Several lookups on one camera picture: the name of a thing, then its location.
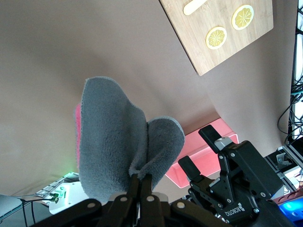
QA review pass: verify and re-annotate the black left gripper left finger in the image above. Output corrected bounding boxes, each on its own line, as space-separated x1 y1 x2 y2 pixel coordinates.
30 174 141 227

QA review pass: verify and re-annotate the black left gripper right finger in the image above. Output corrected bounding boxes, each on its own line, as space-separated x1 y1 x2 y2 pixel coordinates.
139 174 232 227

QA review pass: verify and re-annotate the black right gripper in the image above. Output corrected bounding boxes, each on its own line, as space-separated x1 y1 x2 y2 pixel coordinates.
178 125 293 227

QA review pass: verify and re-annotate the grey and pink cloth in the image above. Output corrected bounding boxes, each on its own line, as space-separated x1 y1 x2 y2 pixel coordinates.
74 76 186 206

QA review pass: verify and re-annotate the pink plastic bin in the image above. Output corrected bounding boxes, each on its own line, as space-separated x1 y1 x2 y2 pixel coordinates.
164 118 240 189

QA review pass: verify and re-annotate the wooden cutting board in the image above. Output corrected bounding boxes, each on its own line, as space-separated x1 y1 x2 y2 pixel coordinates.
159 0 275 77

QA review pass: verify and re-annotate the lemon slice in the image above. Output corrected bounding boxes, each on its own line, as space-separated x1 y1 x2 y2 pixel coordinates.
231 4 255 31
205 26 228 50

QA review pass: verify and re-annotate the yellow plastic fork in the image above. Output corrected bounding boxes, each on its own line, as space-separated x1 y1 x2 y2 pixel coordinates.
183 0 209 16

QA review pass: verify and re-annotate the aluminium frame bracket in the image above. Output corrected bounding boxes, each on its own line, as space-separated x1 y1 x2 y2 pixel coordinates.
276 144 303 190

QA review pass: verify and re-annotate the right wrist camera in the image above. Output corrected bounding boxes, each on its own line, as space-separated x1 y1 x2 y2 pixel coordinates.
278 201 303 223

